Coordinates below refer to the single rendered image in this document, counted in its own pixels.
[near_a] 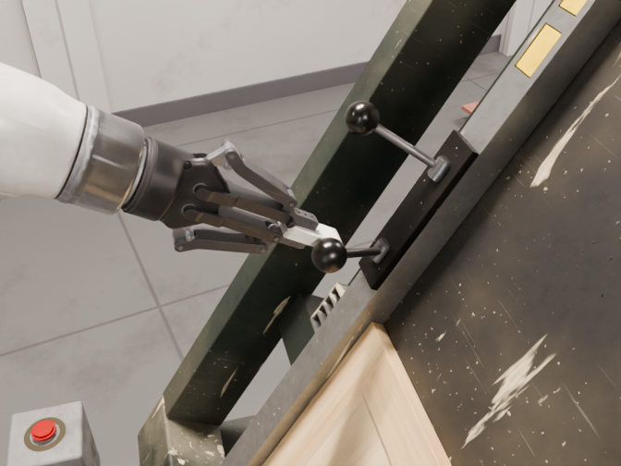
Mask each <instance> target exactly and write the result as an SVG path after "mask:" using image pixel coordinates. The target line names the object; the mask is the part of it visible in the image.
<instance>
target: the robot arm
mask: <svg viewBox="0 0 621 466"><path fill-rule="evenodd" d="M217 166H222V167H223V168H224V169H227V170H231V169H232V168H233V170H234V171H235V172H236V173H237V174H238V175H239V176H240V177H242V178H244V179H245V180H247V181H248V182H249V183H250V184H252V185H253V186H255V187H256V188H258V189H259V190H261V191H263V192H264V193H266V194H267V195H269V196H267V195H264V194H261V193H259V192H257V191H254V190H249V189H246V188H243V187H241V186H239V185H236V184H234V183H233V182H232V181H231V180H229V179H226V178H224V177H223V176H222V174H221V173H220V171H219V169H218V168H217ZM24 195H33V196H42V197H46V198H50V199H55V200H58V201H60V202H62V203H70V204H73V205H76V206H79V207H82V208H85V209H89V210H92V211H94V212H98V213H101V214H104V215H113V214H115V213H117V212H118V211H119V210H120V208H121V209H122V210H123V212H124V213H127V214H131V215H135V216H138V217H142V218H145V219H148V220H151V221H158V220H159V221H161V222H162V223H164V224H165V225H166V226H167V227H169V228H172V230H173V233H172V236H173V242H174V247H175V250H176V251H178V252H183V251H192V250H197V249H200V250H211V251H231V252H243V253H253V254H265V253H267V252H268V248H269V247H270V246H271V245H273V244H274V243H278V242H280V243H283V244H285V245H288V246H291V247H295V248H297V249H303V248H304V247H305V245H309V246H311V247H314V245H315V244H316V243H317V242H318V241H319V240H320V239H324V238H335V239H338V240H340V241H341V242H342V240H341V239H340V237H339V235H338V233H337V231H336V229H335V228H332V227H328V226H325V225H322V224H319V223H318V220H317V218H316V216H315V215H314V214H311V213H308V212H305V211H303V210H300V209H298V208H295V207H296V206H297V204H298V203H297V200H296V198H295V196H294V193H293V191H292V189H291V188H290V187H288V186H287V185H286V184H285V183H283V182H282V181H281V180H279V179H278V178H276V177H274V176H273V175H271V174H270V173H269V172H267V171H266V170H264V169H263V168H261V167H260V166H258V165H257V164H255V163H254V162H252V161H251V160H250V159H249V158H247V157H246V156H245V155H243V154H242V153H241V152H240V151H239V149H238V148H237V146H236V145H235V144H234V142H233V141H232V140H231V139H224V140H223V141H222V147H221V148H219V149H217V150H216V151H214V152H212V153H209V154H207V153H189V152H187V151H185V150H183V149H181V148H179V147H176V146H175V145H172V144H169V143H166V142H164V141H159V140H157V139H155V138H152V137H147V138H144V131H143V129H142V127H141V126H140V125H139V124H136V123H134V122H131V121H128V120H126V119H124V118H121V117H119V116H114V115H112V114H109V113H106V112H104V111H102V110H99V108H97V107H95V106H92V105H91V106H89V105H86V104H84V103H82V102H79V101H77V100H75V99H74V98H72V97H70V96H69V95H67V94H65V93H64V92H62V91H61V90H60V89H58V88H57V87H56V86H54V85H53V84H51V83H49V82H47V81H45V80H42V79H40V78H37V77H35V76H33V75H31V74H30V73H27V72H25V71H22V70H20V69H17V68H15V67H11V66H9V65H6V64H3V63H1V62H0V202H1V201H3V200H5V199H8V198H10V197H21V196H24ZM234 207H237V208H239V209H242V210H245V211H248V212H250V213H248V212H245V211H242V210H239V209H237V208H234ZM251 213H253V214H251ZM254 214H256V215H254ZM259 215H261V216H259ZM262 216H264V217H267V218H270V219H271V220H269V219H266V218H264V217H262ZM272 219H273V220H272ZM275 221H277V222H278V225H279V226H278V225H277V224H276V222H275ZM202 223H203V224H207V225H210V226H213V227H192V226H194V225H198V224H202ZM219 227H226V228H219ZM228 228H229V229H228Z"/></svg>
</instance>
